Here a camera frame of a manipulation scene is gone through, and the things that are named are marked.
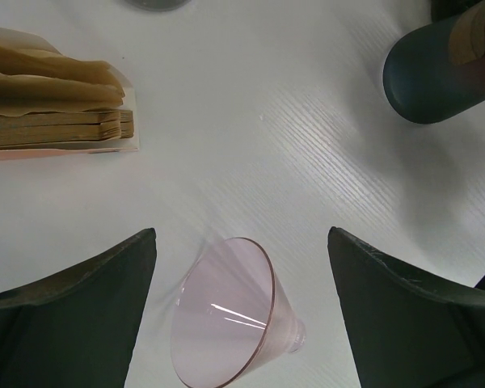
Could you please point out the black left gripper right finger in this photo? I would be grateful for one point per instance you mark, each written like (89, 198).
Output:
(406, 326)

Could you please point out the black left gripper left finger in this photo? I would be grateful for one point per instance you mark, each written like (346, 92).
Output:
(78, 327)

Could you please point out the pink glass dripper cone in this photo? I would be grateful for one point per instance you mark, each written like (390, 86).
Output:
(231, 316)

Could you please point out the orange coffee filter box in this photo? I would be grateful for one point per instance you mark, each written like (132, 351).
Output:
(23, 40)

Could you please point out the brown paper filter stack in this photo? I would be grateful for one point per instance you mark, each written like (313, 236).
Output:
(47, 98)

